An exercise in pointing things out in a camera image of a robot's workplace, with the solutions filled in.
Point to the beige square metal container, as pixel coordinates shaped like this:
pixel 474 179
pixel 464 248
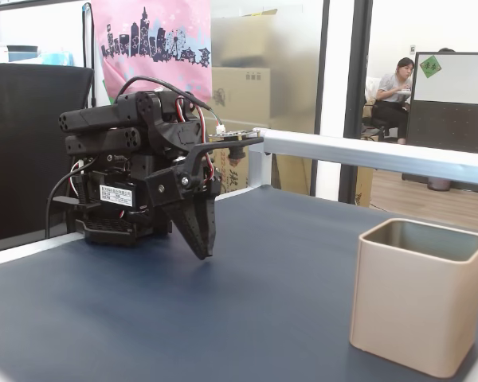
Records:
pixel 414 310

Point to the cardboard box with red print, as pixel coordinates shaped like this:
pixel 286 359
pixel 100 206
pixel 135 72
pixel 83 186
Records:
pixel 233 175

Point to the dark blue table mat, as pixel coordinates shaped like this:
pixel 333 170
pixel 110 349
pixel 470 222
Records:
pixel 223 298

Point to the brown cardboard box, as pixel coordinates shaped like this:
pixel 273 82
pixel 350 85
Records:
pixel 243 40
pixel 364 187
pixel 239 91

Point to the black table clamp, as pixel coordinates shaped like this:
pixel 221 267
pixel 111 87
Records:
pixel 77 187

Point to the black banner stand pole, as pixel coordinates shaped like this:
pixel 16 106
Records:
pixel 88 47

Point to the pink skyline banner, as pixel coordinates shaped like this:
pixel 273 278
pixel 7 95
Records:
pixel 115 16

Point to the light blue bag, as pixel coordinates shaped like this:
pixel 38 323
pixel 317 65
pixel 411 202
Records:
pixel 57 58

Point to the frosted glass partition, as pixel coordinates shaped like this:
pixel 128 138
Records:
pixel 295 59

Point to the dark grey storage box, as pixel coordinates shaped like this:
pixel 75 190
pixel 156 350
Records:
pixel 23 53

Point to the black office chair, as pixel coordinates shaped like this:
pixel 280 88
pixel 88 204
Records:
pixel 376 121

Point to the white garment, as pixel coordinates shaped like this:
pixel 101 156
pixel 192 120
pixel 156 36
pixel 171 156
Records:
pixel 373 89

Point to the person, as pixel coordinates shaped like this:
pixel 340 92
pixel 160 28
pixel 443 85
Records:
pixel 390 87
pixel 447 50

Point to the grey waste bin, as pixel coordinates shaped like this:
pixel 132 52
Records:
pixel 438 184

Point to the dark office partition with whiteboard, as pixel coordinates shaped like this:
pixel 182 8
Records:
pixel 446 127

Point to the green diamond paper sign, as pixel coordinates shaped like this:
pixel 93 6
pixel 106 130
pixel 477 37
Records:
pixel 430 66

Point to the small wrist camera board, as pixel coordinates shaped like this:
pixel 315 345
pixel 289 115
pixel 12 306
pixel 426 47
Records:
pixel 235 136

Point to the black door frame post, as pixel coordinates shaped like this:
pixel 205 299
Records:
pixel 356 99

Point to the wall switch plate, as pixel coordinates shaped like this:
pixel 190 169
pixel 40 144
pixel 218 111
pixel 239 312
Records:
pixel 412 48

